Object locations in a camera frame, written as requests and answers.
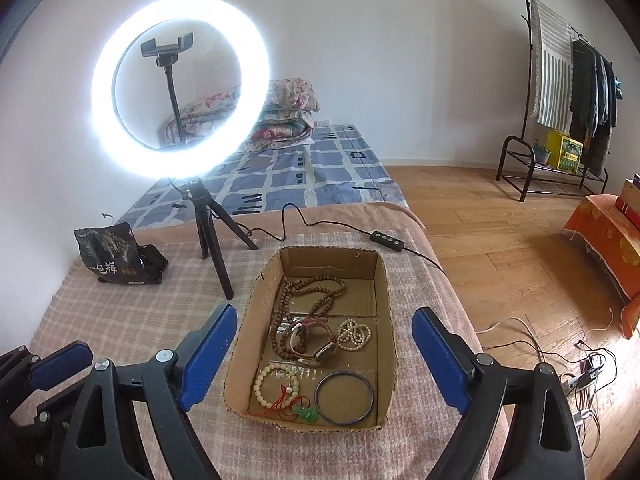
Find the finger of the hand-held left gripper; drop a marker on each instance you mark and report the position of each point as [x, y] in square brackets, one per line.
[62, 362]
[17, 362]

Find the dark hanging coat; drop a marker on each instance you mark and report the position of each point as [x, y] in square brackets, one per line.
[582, 85]

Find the black snack bag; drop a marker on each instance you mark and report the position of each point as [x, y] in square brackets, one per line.
[105, 250]

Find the cardboard box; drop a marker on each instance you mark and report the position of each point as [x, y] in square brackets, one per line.
[325, 265]

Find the striped hanging towel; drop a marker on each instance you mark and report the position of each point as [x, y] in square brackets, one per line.
[550, 70]

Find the yellow crate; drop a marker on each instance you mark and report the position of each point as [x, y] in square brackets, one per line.
[565, 152]

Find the blue checked bedsheet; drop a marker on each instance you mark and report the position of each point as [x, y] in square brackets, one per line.
[325, 170]

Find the tan box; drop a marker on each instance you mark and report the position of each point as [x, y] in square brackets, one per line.
[632, 190]

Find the orange cloth covered bench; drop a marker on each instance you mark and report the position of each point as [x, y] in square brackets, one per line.
[605, 240]

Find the black phone holder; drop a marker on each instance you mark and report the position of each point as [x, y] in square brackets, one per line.
[165, 47]

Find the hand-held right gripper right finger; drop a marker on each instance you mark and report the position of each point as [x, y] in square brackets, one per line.
[440, 360]

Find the red box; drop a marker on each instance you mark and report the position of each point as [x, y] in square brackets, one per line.
[627, 215]

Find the white wall outlet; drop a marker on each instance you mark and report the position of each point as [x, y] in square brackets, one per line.
[322, 123]

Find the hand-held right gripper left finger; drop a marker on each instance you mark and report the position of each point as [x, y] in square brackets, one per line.
[210, 355]

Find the dark blue bangle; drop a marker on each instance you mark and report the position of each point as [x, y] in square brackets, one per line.
[371, 395]

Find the black tripod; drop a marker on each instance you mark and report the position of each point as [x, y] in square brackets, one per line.
[200, 200]

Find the blue denim garment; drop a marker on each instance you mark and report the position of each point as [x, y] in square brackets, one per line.
[606, 95]

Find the black metal clothes rack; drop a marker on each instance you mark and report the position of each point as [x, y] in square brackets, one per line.
[501, 160]

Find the folded floral quilt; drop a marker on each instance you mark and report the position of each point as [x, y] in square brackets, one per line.
[290, 105]

